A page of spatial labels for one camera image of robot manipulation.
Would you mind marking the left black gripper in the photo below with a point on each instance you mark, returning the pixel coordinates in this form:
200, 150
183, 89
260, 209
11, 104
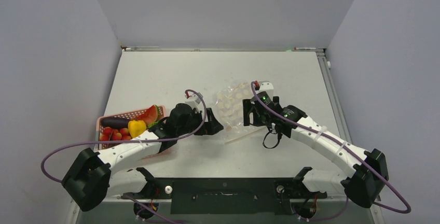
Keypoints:
211, 127

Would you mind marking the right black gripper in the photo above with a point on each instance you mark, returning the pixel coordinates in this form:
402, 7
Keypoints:
249, 108

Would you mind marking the clear zip top bag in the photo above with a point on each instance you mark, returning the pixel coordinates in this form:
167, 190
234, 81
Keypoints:
229, 112

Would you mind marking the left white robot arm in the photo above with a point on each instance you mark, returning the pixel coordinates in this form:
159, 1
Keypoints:
95, 175

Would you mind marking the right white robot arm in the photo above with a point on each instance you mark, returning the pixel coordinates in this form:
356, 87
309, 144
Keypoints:
362, 174

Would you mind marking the watermelon slice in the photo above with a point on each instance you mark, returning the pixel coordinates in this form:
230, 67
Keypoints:
150, 116

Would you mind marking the yellow bell pepper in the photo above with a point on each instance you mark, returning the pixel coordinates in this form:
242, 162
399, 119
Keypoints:
136, 127

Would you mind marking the dark purple eggplant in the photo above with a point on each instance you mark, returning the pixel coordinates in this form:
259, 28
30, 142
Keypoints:
114, 122

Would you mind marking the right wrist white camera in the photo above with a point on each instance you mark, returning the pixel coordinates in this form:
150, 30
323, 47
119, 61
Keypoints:
265, 86

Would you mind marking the aluminium table rail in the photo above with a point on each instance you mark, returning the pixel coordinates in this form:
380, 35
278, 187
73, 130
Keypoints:
342, 128

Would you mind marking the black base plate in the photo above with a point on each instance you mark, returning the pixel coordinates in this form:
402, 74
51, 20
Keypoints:
227, 195

